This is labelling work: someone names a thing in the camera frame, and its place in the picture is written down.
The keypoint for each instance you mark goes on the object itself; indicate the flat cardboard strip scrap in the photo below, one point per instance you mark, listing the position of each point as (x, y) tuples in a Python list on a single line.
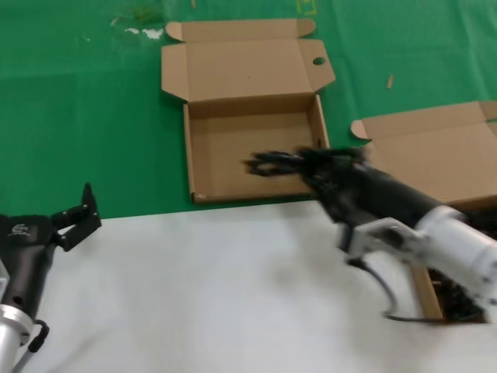
[(389, 82)]

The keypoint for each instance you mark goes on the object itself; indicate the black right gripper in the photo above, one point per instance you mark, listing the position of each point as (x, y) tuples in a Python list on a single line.
[(372, 194)]

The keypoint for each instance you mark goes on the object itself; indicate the cardboard box with round hole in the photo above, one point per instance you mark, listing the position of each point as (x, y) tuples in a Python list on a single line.
[(240, 66)]

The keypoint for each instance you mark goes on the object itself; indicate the green table cloth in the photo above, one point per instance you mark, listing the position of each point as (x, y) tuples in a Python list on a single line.
[(77, 116)]

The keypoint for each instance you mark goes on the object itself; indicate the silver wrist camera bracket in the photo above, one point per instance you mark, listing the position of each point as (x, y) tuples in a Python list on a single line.
[(372, 237)]

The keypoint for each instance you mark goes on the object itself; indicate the open cardboard mailer box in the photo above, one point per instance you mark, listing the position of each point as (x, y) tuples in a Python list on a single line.
[(427, 143)]

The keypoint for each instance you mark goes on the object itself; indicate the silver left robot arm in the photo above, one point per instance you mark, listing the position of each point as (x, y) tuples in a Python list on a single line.
[(9, 334)]

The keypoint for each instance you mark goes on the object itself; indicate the small white paper scrap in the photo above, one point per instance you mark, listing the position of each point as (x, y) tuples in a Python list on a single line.
[(132, 30)]

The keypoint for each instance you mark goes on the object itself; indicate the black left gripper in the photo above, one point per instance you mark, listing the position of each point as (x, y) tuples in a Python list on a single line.
[(23, 245)]

